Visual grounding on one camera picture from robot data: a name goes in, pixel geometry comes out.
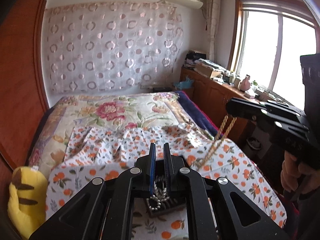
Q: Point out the orange print white cloth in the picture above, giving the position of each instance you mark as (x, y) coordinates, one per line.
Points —
(97, 152)

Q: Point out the floral bed quilt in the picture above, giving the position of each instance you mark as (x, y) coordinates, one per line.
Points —
(113, 112)

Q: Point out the brown louvered wardrobe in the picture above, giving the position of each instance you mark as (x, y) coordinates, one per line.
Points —
(23, 100)

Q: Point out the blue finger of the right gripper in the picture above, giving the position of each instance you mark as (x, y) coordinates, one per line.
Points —
(241, 107)
(251, 116)

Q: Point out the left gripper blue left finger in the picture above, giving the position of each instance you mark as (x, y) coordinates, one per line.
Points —
(152, 165)

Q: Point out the circle pattern sheer curtain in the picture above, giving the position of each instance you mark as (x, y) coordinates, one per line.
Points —
(96, 47)

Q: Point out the person right hand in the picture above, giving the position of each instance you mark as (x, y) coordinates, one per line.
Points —
(292, 171)

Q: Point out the window with wooden frame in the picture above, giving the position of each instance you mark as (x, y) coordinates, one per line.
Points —
(269, 38)

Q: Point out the pink ceramic vase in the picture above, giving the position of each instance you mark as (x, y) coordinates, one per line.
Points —
(245, 84)

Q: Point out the yellow striped plush toy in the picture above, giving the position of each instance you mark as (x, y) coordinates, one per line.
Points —
(27, 200)

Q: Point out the patterned side curtain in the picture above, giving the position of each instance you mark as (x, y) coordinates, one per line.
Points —
(213, 16)

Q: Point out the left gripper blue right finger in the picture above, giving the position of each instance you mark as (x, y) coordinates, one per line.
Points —
(167, 166)

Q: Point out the cardboard box on cabinet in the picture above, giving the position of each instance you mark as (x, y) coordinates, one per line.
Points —
(207, 71)

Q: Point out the wooden side cabinet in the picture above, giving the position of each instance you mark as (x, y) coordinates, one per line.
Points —
(211, 97)

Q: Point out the black square jewelry box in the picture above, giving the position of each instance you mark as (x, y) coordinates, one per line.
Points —
(161, 203)

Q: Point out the dark blue blanket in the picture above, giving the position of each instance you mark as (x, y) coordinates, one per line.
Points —
(198, 116)

